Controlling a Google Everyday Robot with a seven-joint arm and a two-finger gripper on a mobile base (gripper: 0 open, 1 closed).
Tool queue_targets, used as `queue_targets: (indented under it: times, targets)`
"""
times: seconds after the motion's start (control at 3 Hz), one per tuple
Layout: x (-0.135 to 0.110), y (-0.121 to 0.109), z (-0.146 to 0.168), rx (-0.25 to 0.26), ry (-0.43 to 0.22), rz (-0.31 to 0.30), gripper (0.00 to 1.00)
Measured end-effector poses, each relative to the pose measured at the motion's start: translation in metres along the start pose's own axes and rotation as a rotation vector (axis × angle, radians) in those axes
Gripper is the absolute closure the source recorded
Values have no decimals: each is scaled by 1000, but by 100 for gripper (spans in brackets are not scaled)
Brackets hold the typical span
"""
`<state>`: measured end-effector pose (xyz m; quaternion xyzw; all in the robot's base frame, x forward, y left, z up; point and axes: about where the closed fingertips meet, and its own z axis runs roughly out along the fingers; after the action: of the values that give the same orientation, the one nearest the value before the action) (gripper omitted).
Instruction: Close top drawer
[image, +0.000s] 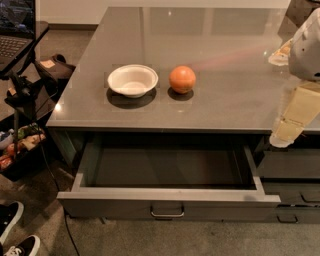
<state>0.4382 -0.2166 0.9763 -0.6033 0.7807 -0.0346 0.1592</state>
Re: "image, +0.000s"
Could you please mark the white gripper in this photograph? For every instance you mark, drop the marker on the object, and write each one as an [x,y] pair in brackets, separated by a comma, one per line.
[306,53]

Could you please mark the grey top drawer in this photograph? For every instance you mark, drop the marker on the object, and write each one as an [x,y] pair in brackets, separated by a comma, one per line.
[212,176]

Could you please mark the grey drawer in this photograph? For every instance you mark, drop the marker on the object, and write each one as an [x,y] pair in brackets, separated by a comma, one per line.
[291,163]
[212,176]
[300,203]

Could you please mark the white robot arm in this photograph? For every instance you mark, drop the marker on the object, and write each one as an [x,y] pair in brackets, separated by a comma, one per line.
[301,54]

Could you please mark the grey right upper drawer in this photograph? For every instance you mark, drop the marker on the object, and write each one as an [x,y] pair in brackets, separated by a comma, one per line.
[291,163]

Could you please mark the grey right bottom drawer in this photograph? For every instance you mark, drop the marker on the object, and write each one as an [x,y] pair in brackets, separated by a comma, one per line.
[300,203]

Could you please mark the orange ball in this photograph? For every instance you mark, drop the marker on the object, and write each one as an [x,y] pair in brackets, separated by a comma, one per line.
[182,79]

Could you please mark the white bowl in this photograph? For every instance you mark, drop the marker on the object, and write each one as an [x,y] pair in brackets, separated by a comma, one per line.
[132,81]

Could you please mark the black bag with label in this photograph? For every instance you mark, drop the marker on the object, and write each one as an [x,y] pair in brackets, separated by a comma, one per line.
[55,69]

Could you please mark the black bin of snacks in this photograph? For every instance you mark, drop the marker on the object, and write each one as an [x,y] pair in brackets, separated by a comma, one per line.
[21,152]

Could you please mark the black laptop stand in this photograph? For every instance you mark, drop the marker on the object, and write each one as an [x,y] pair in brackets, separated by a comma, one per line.
[26,92]

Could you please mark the black white right shoe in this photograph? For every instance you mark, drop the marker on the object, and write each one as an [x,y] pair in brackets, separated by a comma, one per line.
[28,247]

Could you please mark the black white shoe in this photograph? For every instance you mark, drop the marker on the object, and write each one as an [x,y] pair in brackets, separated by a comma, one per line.
[9,215]
[28,247]

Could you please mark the black white left shoe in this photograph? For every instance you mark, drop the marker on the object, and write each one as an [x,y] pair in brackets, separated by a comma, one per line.
[9,215]

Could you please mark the black laptop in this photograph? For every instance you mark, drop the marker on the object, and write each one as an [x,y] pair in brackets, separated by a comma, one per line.
[17,30]

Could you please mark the metal top drawer handle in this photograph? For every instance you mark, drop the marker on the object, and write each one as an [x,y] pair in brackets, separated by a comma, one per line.
[159,214]

